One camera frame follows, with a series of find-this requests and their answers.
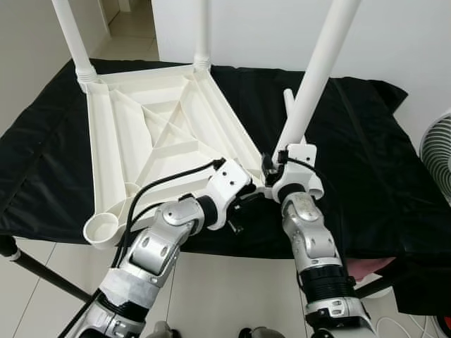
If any white plastic table leg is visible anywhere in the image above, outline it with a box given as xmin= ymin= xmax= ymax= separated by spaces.
xmin=194 ymin=0 xmax=212 ymax=70
xmin=283 ymin=89 xmax=326 ymax=203
xmin=271 ymin=0 xmax=362 ymax=159
xmin=51 ymin=0 xmax=99 ymax=84

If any white plastic table top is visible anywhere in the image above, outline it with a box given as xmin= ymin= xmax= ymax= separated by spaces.
xmin=82 ymin=62 xmax=272 ymax=251

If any black tablecloth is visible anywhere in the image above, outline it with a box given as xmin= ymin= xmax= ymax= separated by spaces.
xmin=0 ymin=58 xmax=451 ymax=314

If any grey right robot foot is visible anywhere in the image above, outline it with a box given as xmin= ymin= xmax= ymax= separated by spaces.
xmin=240 ymin=326 xmax=283 ymax=338

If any grey robot foot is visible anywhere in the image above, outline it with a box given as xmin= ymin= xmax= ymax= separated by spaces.
xmin=148 ymin=320 xmax=180 ymax=338
xmin=240 ymin=326 xmax=283 ymax=338

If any pink cloth bundle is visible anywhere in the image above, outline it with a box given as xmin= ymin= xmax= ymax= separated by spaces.
xmin=349 ymin=257 xmax=395 ymax=282

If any grey left robot foot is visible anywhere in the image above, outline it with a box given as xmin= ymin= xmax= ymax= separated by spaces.
xmin=148 ymin=320 xmax=180 ymax=338

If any black metal table leg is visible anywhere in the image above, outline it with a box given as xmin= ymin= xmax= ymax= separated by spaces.
xmin=352 ymin=271 xmax=395 ymax=300
xmin=0 ymin=236 xmax=89 ymax=303

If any white round fan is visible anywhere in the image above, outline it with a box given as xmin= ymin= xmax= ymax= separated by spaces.
xmin=421 ymin=113 xmax=451 ymax=201

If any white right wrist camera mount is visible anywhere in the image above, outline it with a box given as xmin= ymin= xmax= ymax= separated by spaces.
xmin=271 ymin=143 xmax=316 ymax=201

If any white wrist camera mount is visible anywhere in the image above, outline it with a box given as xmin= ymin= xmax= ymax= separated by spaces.
xmin=206 ymin=158 xmax=254 ymax=230
xmin=271 ymin=143 xmax=316 ymax=201

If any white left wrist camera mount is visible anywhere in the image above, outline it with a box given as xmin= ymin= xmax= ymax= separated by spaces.
xmin=206 ymin=158 xmax=254 ymax=230

